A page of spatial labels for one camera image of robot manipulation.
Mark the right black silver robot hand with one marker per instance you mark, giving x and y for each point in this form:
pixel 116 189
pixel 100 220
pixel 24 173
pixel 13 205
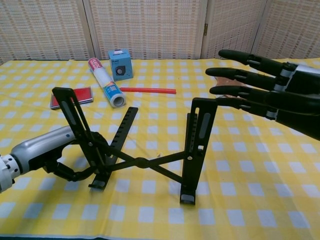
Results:
pixel 300 100

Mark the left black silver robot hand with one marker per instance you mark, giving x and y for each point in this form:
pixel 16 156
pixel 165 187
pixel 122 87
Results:
pixel 42 145

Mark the black folding laptop stand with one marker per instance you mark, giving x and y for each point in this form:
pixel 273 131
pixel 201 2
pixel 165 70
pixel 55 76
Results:
pixel 141 162

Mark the yellow white checkered tablecloth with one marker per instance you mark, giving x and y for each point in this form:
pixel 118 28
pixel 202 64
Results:
pixel 250 200

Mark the red flat metal case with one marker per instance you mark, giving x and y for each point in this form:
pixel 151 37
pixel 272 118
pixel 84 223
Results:
pixel 83 95

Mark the woven folding screen panel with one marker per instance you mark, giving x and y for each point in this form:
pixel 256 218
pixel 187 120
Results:
pixel 292 27
pixel 232 27
pixel 42 30
pixel 147 27

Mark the brown sauce spout pouch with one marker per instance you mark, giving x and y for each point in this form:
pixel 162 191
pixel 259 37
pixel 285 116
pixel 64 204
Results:
pixel 222 80

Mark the plastic wrap roll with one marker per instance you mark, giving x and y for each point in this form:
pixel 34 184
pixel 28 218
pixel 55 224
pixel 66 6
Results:
pixel 105 80

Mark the small blue cardboard box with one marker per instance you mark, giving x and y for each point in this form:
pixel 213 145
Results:
pixel 121 67

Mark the brass screen hinge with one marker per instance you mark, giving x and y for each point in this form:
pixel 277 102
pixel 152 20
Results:
pixel 206 29

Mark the red plastic straw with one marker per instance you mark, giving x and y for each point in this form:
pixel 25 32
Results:
pixel 150 90

